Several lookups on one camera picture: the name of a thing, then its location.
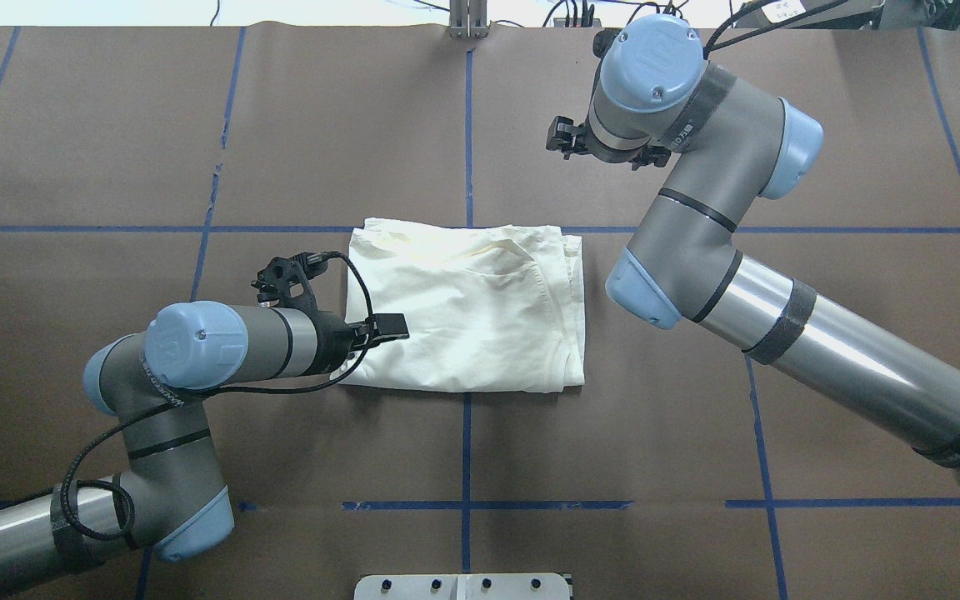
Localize aluminium frame post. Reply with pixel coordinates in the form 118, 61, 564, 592
448, 0, 490, 39

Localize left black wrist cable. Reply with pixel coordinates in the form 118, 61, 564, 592
58, 250, 378, 544

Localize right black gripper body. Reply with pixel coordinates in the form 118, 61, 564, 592
584, 125, 655, 166

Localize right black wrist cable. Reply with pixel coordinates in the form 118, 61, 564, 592
702, 0, 856, 59

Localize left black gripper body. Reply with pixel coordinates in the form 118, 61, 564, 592
313, 312, 369, 375

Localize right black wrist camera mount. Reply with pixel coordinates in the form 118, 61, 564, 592
592, 27, 623, 58

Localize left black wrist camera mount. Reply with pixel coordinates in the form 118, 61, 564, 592
251, 253, 332, 315

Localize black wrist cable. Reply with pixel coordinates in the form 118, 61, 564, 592
58, 250, 378, 544
702, 0, 856, 59

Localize cream long sleeve shirt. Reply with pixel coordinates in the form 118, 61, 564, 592
346, 217, 586, 393

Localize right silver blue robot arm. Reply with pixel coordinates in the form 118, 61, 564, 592
547, 15, 960, 487

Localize white pole base plate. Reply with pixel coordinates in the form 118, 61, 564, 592
352, 571, 576, 599

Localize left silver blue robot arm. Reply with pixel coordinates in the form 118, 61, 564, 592
0, 301, 408, 597

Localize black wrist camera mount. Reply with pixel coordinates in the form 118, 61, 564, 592
251, 253, 332, 315
592, 27, 623, 58

